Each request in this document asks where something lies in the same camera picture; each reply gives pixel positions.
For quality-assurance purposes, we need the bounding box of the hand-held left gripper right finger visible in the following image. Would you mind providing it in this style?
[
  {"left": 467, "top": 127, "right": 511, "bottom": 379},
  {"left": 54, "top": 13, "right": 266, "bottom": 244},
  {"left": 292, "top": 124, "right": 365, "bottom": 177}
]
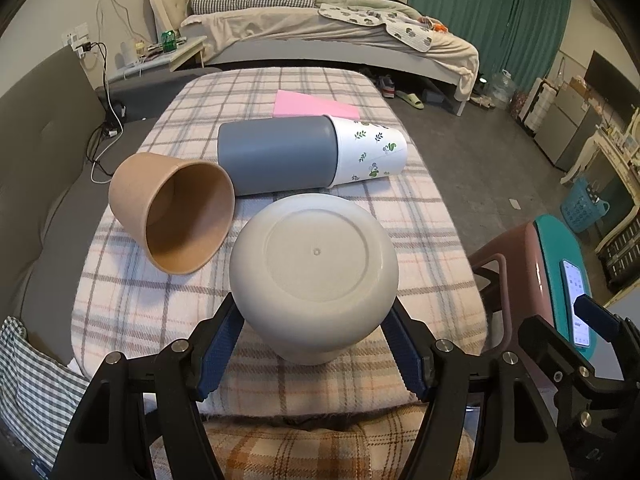
[{"left": 382, "top": 299, "right": 572, "bottom": 480}]

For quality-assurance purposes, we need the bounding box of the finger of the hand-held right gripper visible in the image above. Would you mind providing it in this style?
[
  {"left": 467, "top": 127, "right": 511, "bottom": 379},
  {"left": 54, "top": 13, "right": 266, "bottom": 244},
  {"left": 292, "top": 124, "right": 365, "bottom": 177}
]
[
  {"left": 573, "top": 294, "right": 640, "bottom": 387},
  {"left": 518, "top": 315, "right": 602, "bottom": 412}
]

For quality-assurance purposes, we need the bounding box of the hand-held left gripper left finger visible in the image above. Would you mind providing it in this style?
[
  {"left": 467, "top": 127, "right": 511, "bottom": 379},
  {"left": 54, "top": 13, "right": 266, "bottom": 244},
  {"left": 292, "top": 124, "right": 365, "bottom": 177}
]
[{"left": 55, "top": 293, "right": 245, "bottom": 480}]

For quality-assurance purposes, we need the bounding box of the beige plastic cup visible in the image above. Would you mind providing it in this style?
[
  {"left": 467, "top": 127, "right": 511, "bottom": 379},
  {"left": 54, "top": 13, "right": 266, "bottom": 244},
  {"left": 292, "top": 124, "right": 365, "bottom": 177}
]
[{"left": 229, "top": 192, "right": 400, "bottom": 366}]

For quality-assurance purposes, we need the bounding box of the brown paper cup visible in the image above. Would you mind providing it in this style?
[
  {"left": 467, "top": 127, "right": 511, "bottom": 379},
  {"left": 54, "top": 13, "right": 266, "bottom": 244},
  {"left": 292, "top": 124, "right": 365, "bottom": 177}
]
[{"left": 109, "top": 154, "right": 236, "bottom": 276}]

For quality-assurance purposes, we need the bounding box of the white leaf-print paper cup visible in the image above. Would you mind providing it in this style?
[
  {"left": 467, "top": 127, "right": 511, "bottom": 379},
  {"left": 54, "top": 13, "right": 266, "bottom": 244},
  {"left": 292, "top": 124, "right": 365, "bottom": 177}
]
[{"left": 327, "top": 115, "right": 408, "bottom": 188}]

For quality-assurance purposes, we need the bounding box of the grey plastic cup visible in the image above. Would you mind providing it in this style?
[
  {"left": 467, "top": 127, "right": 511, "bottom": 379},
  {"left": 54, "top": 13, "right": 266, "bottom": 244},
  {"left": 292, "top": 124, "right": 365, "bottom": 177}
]
[{"left": 217, "top": 115, "right": 340, "bottom": 197}]

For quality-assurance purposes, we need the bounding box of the smartphone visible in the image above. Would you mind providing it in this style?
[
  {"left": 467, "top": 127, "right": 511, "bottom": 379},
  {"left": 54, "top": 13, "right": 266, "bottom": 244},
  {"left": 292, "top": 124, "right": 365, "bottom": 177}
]
[{"left": 561, "top": 259, "right": 594, "bottom": 350}]

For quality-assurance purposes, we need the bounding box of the black crate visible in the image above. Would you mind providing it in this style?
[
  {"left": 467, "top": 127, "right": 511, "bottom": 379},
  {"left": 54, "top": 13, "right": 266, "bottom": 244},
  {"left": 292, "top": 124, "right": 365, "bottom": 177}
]
[{"left": 595, "top": 232, "right": 640, "bottom": 289}]

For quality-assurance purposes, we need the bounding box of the pink plaid blanket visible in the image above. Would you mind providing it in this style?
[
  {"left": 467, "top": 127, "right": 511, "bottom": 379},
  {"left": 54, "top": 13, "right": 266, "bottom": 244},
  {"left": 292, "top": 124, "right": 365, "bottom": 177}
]
[{"left": 70, "top": 67, "right": 488, "bottom": 418}]

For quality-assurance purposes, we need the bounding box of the blue plastic basket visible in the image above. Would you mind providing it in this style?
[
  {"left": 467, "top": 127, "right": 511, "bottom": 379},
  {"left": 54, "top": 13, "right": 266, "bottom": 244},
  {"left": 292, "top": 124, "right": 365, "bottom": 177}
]
[{"left": 560, "top": 176, "right": 611, "bottom": 234}]

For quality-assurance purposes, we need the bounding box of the orange plaid cloth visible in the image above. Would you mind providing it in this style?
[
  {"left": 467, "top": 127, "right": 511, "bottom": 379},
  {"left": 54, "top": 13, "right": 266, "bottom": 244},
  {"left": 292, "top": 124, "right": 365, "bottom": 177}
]
[{"left": 145, "top": 400, "right": 476, "bottom": 480}]

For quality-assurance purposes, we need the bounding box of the white dresser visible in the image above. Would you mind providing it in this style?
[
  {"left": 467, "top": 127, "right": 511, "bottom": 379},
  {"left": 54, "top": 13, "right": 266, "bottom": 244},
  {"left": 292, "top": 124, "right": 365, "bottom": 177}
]
[{"left": 560, "top": 110, "right": 640, "bottom": 261}]

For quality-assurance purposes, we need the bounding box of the blue gingham cloth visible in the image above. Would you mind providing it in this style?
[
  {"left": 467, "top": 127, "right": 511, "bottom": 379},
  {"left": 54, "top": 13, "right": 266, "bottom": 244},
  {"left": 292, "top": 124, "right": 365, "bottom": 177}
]
[{"left": 0, "top": 316, "right": 91, "bottom": 468}]

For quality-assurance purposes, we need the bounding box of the grey cabinet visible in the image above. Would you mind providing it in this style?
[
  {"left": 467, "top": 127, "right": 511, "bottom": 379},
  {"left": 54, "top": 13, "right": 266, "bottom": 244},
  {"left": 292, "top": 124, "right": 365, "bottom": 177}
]
[{"left": 535, "top": 80, "right": 601, "bottom": 171}]

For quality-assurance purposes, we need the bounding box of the black television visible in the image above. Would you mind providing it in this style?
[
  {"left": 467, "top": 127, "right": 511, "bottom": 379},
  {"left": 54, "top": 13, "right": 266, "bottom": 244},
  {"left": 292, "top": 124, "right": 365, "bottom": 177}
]
[{"left": 582, "top": 51, "right": 640, "bottom": 126}]

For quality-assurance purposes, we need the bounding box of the clear water jug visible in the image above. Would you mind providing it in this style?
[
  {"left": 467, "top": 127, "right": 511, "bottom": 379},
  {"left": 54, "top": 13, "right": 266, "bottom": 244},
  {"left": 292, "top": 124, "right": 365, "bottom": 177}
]
[{"left": 487, "top": 70, "right": 516, "bottom": 111}]

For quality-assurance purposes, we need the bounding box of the pink paper sheet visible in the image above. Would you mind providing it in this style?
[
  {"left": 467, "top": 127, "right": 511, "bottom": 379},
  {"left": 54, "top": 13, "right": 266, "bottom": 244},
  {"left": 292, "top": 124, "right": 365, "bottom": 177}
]
[{"left": 272, "top": 89, "right": 362, "bottom": 122}]

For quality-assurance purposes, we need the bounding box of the grey sofa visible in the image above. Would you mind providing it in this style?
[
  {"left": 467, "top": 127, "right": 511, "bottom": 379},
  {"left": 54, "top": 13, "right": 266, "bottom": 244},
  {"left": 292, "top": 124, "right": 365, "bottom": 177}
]
[{"left": 0, "top": 45, "right": 223, "bottom": 366}]

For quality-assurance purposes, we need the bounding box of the white bedside table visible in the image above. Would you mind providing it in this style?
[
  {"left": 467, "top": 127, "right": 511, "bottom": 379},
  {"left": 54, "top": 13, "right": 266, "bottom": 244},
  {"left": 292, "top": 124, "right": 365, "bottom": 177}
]
[{"left": 122, "top": 36, "right": 208, "bottom": 72}]

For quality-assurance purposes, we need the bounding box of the leaf-print quilt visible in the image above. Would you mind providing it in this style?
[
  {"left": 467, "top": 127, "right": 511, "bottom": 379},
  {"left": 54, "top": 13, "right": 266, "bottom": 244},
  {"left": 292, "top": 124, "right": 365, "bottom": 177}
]
[{"left": 318, "top": 2, "right": 441, "bottom": 53}]

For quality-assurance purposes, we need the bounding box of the teal curtain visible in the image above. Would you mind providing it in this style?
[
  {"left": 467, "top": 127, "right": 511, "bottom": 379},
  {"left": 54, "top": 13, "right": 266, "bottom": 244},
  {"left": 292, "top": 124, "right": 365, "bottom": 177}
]
[{"left": 407, "top": 0, "right": 573, "bottom": 68}]

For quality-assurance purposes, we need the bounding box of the bed with cream sheet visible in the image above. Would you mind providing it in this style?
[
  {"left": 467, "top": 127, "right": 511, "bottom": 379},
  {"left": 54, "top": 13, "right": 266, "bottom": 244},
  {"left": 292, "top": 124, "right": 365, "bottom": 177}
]
[{"left": 150, "top": 0, "right": 481, "bottom": 116}]

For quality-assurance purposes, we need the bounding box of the cream tufted headboard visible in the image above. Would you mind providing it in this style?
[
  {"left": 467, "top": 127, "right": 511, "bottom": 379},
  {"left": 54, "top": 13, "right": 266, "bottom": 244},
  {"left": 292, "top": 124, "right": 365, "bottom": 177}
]
[{"left": 149, "top": 0, "right": 196, "bottom": 43}]

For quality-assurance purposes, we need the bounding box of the white cable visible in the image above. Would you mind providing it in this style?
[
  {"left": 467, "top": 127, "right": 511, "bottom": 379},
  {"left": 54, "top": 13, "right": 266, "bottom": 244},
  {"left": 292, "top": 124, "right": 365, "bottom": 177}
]
[{"left": 90, "top": 125, "right": 119, "bottom": 184}]

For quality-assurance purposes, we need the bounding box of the black cable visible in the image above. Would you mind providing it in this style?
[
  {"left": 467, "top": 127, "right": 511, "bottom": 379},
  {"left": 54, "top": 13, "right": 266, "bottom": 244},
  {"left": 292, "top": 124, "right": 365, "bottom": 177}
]
[{"left": 82, "top": 42, "right": 126, "bottom": 128}]

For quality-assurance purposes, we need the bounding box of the wall socket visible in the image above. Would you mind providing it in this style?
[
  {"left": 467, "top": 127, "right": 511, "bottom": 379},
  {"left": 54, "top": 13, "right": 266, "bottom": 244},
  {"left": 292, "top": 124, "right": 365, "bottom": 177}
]
[{"left": 62, "top": 24, "right": 89, "bottom": 52}]

